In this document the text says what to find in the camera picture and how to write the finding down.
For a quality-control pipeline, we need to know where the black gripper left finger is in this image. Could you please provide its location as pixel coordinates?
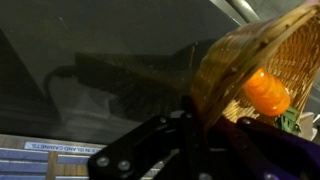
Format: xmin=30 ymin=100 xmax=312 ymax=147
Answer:
xmin=87 ymin=96 xmax=214 ymax=180

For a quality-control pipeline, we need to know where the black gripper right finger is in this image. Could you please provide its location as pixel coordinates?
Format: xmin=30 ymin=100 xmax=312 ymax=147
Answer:
xmin=208 ymin=116 xmax=320 ymax=180

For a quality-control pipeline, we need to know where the orange carrot with green top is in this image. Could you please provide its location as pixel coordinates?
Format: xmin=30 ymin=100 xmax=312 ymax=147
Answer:
xmin=242 ymin=67 xmax=303 ymax=137

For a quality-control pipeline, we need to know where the round wicker basket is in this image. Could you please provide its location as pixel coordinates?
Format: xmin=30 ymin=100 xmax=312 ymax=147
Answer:
xmin=189 ymin=0 xmax=320 ymax=135

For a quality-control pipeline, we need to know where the white printed label strip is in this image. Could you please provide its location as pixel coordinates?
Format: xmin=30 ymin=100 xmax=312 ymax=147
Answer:
xmin=23 ymin=141 xmax=103 ymax=155

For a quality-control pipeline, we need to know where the silver dishwasher handle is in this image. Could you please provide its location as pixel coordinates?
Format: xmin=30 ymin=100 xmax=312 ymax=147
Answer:
xmin=209 ymin=0 xmax=262 ymax=25

